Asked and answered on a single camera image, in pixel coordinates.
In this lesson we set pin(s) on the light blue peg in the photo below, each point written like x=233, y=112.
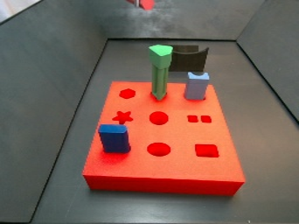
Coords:
x=196, y=86

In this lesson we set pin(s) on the red hexagon peg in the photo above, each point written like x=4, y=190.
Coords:
x=144, y=4

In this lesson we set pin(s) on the red shape sorter board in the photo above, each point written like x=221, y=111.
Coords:
x=181, y=150

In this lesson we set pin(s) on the dark blue peg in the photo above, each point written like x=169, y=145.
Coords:
x=113, y=137

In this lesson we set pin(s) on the black curved holder block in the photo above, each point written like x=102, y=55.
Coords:
x=188, y=58

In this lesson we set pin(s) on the green tall peg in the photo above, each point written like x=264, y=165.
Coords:
x=160, y=57

